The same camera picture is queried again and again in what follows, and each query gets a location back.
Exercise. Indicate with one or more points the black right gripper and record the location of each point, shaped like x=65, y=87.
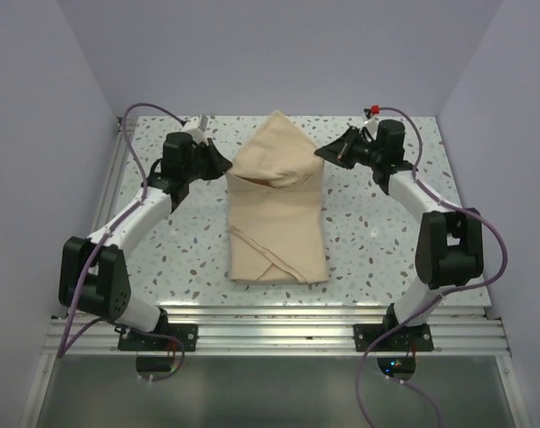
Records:
x=339, y=152

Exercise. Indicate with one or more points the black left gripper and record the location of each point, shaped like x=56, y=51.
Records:
x=219, y=164

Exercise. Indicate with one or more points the beige cloth mat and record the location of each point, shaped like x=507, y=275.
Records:
x=275, y=197

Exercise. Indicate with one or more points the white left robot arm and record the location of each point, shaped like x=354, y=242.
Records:
x=94, y=277

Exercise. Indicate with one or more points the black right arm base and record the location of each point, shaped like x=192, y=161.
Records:
x=402, y=345

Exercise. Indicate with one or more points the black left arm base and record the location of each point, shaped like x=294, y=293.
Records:
x=160, y=353

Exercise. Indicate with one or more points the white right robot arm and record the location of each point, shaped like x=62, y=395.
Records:
x=449, y=250

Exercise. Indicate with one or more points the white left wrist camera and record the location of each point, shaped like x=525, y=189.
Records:
x=196, y=127

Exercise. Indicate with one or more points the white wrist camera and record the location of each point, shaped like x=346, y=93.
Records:
x=371, y=122
x=196, y=127

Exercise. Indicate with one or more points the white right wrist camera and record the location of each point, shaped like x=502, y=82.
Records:
x=371, y=122

